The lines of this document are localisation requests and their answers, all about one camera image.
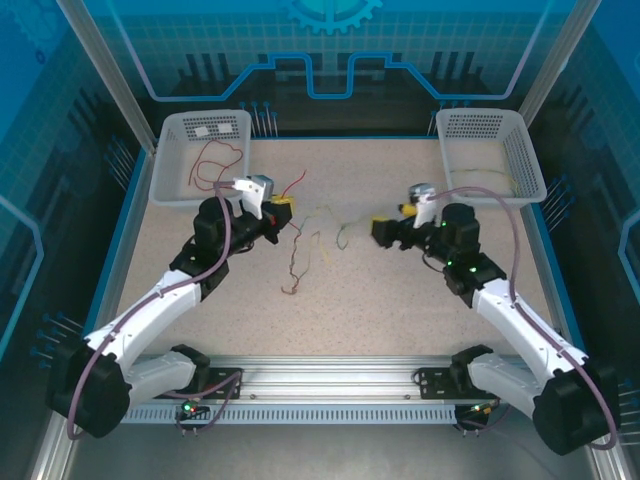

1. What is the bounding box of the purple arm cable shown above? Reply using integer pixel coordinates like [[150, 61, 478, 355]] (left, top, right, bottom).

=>
[[67, 180, 246, 441], [433, 185, 621, 450]]

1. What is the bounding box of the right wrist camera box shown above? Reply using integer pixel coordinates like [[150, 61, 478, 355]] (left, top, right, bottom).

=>
[[407, 182, 440, 230]]

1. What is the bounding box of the grey plastic basket with stickers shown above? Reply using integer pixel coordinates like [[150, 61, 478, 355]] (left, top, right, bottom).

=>
[[149, 109, 253, 209]]

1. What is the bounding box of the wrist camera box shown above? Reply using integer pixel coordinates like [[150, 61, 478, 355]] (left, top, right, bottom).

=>
[[233, 173, 276, 220], [407, 182, 440, 230]]

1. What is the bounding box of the aluminium frame post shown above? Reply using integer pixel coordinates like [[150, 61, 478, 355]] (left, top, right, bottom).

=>
[[517, 0, 604, 116], [55, 0, 157, 154]]

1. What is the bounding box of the aluminium mounting rail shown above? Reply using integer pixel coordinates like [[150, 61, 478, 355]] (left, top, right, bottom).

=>
[[124, 354, 531, 401]]

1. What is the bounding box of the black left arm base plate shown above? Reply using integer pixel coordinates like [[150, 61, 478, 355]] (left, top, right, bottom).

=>
[[164, 367, 245, 401]]

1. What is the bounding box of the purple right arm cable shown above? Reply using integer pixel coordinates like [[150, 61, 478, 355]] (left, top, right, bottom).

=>
[[433, 185, 621, 450]]

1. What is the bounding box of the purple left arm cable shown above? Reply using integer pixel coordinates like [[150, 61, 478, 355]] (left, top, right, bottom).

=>
[[67, 180, 246, 441]]

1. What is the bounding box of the red wire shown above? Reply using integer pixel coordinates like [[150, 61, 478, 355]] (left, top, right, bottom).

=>
[[188, 141, 245, 192], [278, 169, 309, 201]]

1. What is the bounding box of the grey plastic basket plain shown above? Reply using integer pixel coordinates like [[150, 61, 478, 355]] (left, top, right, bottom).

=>
[[435, 107, 548, 205]]

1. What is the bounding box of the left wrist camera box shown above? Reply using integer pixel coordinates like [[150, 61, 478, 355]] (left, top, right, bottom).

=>
[[233, 173, 276, 220]]

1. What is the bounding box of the metal sheet front panel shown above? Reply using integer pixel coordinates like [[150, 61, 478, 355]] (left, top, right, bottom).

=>
[[49, 419, 616, 480]]

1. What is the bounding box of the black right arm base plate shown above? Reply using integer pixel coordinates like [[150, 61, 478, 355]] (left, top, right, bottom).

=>
[[417, 367, 476, 400]]

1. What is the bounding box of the slotted grey cable duct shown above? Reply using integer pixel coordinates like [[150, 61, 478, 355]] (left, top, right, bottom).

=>
[[122, 405, 459, 425]]

